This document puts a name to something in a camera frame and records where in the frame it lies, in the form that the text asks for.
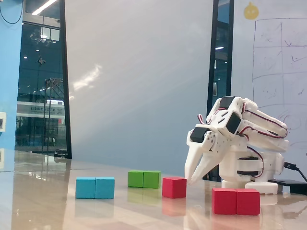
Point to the flat black box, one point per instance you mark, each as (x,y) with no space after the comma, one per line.
(292,184)

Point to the black window frame post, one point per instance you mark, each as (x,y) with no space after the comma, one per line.
(65,83)

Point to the long blue block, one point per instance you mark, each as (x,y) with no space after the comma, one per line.
(94,188)

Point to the small red cube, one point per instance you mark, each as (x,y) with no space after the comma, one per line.
(173,188)

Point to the yellow round sticker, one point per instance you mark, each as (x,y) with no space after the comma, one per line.
(251,11)

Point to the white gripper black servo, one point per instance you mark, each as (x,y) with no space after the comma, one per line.
(197,145)

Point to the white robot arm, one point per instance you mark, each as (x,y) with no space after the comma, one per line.
(237,148)

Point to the white wall socket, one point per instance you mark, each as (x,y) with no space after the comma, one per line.
(2,121)

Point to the long green block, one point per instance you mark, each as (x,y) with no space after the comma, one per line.
(144,179)

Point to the long red block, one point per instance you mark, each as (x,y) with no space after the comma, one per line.
(236,201)

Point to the whiteboard with marker drawings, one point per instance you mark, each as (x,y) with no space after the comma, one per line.
(268,36)

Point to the large white panel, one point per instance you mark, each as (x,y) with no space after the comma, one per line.
(139,72)

